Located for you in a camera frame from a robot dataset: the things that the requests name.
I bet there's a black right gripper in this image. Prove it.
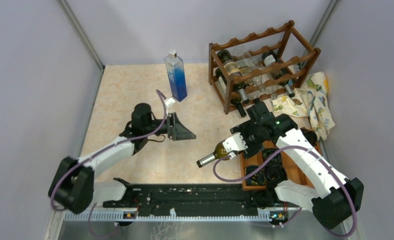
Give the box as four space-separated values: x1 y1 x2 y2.
230 119 265 159

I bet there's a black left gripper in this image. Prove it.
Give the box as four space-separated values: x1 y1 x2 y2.
144 112 197 141

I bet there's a clear whisky bottle black label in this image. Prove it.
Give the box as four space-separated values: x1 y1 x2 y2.
240 66 266 100

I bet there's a square clear glass bottle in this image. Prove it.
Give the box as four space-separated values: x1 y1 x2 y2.
256 72 284 100

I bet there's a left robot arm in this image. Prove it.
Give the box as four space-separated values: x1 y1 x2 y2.
48 103 196 214

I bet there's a green wine bottle grey capsule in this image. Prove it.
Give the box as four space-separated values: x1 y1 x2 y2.
262 51 295 98

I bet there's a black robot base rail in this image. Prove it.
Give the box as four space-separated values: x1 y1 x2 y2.
103 178 293 219

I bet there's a dinosaur print cloth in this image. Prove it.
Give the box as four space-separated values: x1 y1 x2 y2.
272 72 335 140

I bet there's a wooden compartment tray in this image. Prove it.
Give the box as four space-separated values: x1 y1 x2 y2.
240 141 313 191

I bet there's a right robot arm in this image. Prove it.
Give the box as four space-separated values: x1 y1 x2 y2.
223 100 364 230

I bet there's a rolled green patterned tie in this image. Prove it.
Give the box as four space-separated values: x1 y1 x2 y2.
262 148 282 166

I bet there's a clear blue vodka bottle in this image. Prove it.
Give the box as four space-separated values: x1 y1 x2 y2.
164 50 187 102

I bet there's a wooden wine rack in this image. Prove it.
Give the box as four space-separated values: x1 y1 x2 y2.
208 20 321 115

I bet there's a green wine bottle dark label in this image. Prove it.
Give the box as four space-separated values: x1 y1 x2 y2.
217 49 249 104

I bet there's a rolled dark striped tie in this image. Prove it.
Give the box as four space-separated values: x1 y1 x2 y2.
265 164 288 186

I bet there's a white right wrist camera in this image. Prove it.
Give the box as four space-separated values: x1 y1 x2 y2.
222 132 248 155

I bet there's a black rolled belt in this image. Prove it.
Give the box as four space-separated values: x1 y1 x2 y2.
302 129 318 146

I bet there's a rolled dark patterned tie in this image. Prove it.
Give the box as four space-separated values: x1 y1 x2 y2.
244 165 266 186

